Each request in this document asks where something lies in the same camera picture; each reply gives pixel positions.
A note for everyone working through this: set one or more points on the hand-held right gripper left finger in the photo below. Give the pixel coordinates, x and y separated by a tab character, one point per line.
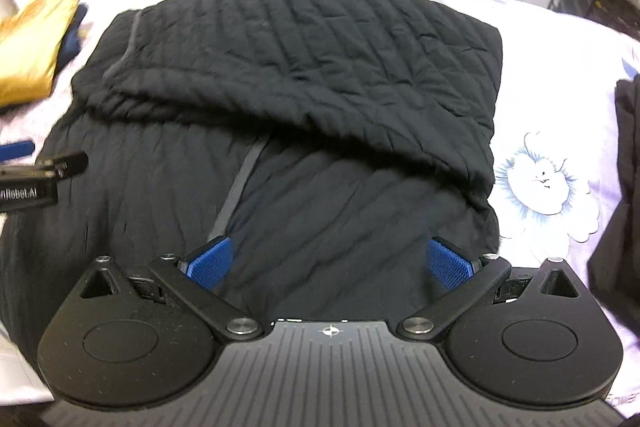
210	259

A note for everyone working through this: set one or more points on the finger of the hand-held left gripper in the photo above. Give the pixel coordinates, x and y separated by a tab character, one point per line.
70	162
15	152

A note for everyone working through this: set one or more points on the black quilted jacket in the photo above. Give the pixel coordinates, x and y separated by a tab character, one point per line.
300	82

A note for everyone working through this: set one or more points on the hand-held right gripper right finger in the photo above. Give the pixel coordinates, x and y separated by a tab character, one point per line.
447	262

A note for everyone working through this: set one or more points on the navy folded cloth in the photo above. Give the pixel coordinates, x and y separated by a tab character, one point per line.
72	39

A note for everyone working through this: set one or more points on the gold velvet cloth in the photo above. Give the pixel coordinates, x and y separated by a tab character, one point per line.
30	52

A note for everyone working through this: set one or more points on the dark garment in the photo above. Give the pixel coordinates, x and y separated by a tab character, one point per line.
620	207

